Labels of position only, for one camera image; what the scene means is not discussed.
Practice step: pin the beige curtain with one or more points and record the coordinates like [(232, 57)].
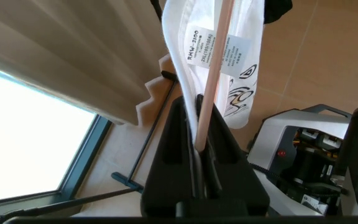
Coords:
[(73, 46)]

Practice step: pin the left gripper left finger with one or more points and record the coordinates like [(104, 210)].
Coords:
[(169, 180)]

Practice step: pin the black garment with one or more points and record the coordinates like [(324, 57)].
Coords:
[(275, 11)]

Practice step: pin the window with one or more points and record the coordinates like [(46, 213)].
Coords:
[(26, 140)]

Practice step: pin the pink clothes hanger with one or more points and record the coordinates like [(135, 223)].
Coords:
[(216, 62)]

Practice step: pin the white garment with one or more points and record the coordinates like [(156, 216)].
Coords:
[(179, 46)]

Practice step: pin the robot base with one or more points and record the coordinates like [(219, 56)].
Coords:
[(275, 137)]

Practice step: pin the black clothes rack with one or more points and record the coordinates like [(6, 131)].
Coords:
[(127, 183)]

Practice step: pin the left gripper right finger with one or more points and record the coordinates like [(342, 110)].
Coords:
[(235, 186)]

